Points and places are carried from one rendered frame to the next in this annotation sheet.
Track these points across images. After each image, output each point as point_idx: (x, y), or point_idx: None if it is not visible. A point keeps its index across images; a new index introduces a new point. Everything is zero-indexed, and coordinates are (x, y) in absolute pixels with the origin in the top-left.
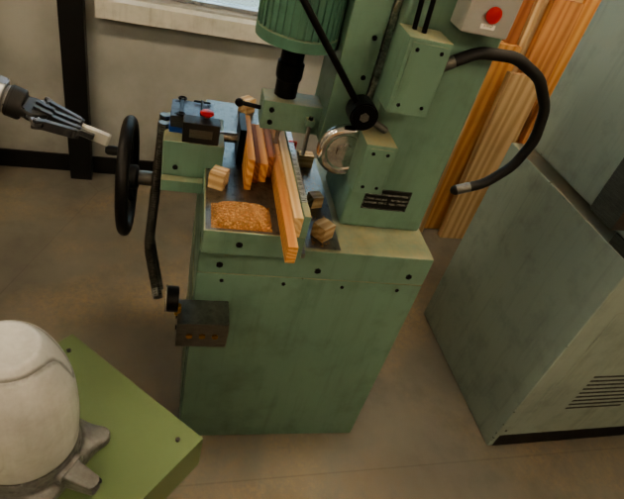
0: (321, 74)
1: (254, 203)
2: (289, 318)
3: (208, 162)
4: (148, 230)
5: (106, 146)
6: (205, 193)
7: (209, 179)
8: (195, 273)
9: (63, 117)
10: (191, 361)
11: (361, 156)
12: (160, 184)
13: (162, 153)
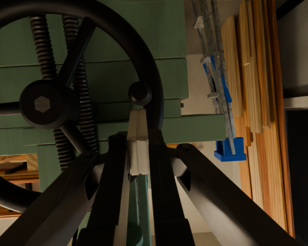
0: (130, 195)
1: (19, 155)
2: None
3: None
4: (31, 24)
5: (130, 111)
6: (12, 154)
7: (27, 162)
8: None
9: (153, 216)
10: None
11: None
12: (22, 137)
13: (38, 176)
